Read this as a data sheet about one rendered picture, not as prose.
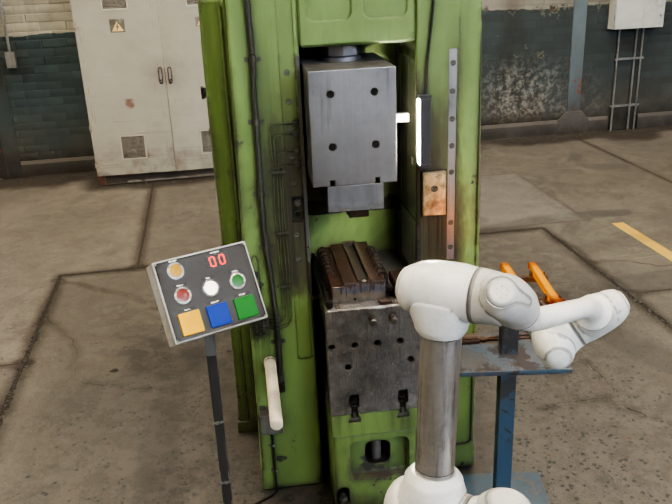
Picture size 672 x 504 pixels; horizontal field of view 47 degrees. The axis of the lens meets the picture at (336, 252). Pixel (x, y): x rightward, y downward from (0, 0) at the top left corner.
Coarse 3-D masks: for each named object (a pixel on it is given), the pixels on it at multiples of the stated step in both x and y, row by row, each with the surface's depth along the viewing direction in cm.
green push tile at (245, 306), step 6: (252, 294) 263; (234, 300) 260; (240, 300) 261; (246, 300) 262; (252, 300) 263; (240, 306) 260; (246, 306) 261; (252, 306) 262; (240, 312) 260; (246, 312) 261; (252, 312) 262; (258, 312) 263; (240, 318) 259
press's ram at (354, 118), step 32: (320, 64) 266; (352, 64) 263; (384, 64) 260; (320, 96) 255; (352, 96) 257; (384, 96) 258; (320, 128) 259; (352, 128) 261; (384, 128) 262; (320, 160) 263; (352, 160) 265; (384, 160) 266
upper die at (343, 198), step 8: (360, 184) 268; (368, 184) 268; (376, 184) 269; (320, 192) 293; (328, 192) 268; (336, 192) 268; (344, 192) 268; (352, 192) 269; (360, 192) 269; (368, 192) 270; (376, 192) 270; (328, 200) 269; (336, 200) 269; (344, 200) 269; (352, 200) 270; (360, 200) 270; (368, 200) 271; (376, 200) 271; (328, 208) 270; (336, 208) 270; (344, 208) 270; (352, 208) 271; (360, 208) 271; (368, 208) 272; (376, 208) 272
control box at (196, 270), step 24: (168, 264) 253; (192, 264) 257; (240, 264) 264; (168, 288) 251; (192, 288) 255; (240, 288) 262; (168, 312) 250; (264, 312) 265; (168, 336) 253; (192, 336) 251
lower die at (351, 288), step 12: (324, 252) 314; (336, 252) 311; (348, 252) 308; (360, 252) 310; (336, 264) 300; (348, 264) 299; (372, 264) 297; (336, 276) 290; (348, 276) 287; (372, 276) 286; (336, 288) 281; (348, 288) 282; (360, 288) 282; (372, 288) 283; (384, 288) 284; (336, 300) 283; (348, 300) 283; (360, 300) 284
